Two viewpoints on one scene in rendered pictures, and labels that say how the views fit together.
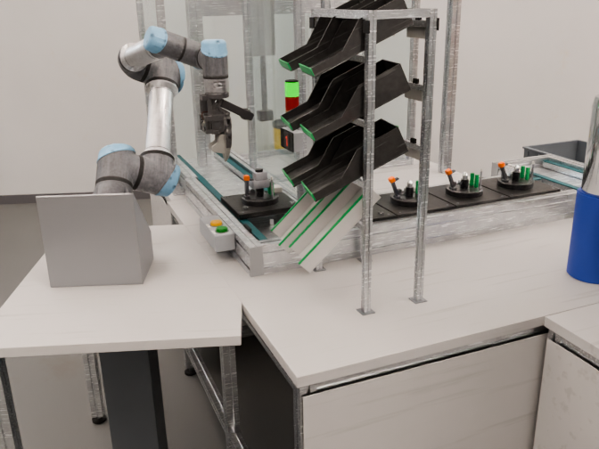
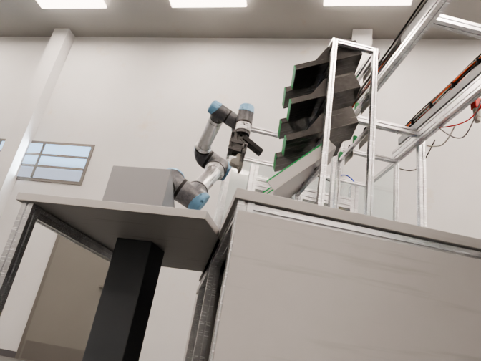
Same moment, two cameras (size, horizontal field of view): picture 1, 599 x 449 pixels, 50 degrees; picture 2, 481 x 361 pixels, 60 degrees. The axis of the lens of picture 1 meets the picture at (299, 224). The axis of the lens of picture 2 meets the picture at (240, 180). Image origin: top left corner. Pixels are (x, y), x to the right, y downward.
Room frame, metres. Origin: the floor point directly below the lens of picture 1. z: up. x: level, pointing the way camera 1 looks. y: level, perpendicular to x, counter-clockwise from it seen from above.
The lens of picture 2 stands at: (0.30, -0.29, 0.44)
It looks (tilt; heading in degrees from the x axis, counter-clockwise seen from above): 23 degrees up; 17
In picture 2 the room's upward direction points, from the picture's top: 10 degrees clockwise
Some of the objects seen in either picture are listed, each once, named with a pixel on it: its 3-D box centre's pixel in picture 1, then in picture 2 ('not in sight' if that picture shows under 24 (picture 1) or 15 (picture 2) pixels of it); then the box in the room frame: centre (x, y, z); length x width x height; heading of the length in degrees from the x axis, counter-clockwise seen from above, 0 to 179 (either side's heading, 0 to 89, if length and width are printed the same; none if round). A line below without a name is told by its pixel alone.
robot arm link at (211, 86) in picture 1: (217, 85); (243, 129); (1.94, 0.24, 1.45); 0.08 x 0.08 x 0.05
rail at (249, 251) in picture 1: (219, 217); not in sight; (2.27, 0.30, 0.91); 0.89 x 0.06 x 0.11; 22
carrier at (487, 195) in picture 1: (464, 182); not in sight; (2.35, -0.64, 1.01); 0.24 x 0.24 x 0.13; 22
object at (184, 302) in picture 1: (135, 276); (153, 242); (1.91, 0.54, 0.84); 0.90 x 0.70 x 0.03; 4
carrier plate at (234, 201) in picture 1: (260, 203); not in sight; (2.29, 0.15, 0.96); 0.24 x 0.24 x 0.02; 22
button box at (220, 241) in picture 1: (217, 232); not in sight; (2.07, 0.29, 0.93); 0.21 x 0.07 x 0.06; 22
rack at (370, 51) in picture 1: (367, 156); (333, 150); (1.78, -0.20, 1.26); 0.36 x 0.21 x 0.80; 22
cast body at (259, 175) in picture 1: (261, 177); not in sight; (2.30, 0.14, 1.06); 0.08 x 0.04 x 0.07; 112
